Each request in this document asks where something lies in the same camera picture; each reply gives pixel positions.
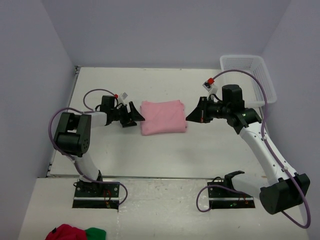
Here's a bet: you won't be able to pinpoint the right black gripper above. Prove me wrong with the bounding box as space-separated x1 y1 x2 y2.
186 96 231 124

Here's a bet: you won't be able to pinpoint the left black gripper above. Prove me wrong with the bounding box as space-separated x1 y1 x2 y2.
110 102 144 128

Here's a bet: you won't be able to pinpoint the pink t shirt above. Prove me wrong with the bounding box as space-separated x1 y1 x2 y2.
140 100 188 136

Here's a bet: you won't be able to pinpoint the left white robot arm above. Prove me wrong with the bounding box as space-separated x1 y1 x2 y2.
48 94 145 197

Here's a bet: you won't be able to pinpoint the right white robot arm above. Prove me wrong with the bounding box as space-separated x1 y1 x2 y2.
186 84 310 215

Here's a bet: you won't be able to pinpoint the white plastic basket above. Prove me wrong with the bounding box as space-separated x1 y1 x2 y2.
219 55 277 108

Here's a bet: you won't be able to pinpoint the green folded t shirt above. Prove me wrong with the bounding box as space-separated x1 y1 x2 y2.
85 227 107 240

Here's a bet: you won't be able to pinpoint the red folded t shirt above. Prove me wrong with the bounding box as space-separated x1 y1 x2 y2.
45 224 87 240

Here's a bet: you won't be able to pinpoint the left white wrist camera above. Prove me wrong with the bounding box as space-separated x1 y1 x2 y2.
114 92 128 105

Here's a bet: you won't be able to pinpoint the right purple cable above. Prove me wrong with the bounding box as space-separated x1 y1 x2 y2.
196 69 312 230

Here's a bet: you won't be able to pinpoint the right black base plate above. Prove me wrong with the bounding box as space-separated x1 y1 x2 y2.
207 187 256 210

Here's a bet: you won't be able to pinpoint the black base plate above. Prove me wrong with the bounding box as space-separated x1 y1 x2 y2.
72 180 120 210
207 187 256 210

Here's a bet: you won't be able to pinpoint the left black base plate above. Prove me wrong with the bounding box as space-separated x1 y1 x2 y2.
72 180 120 210

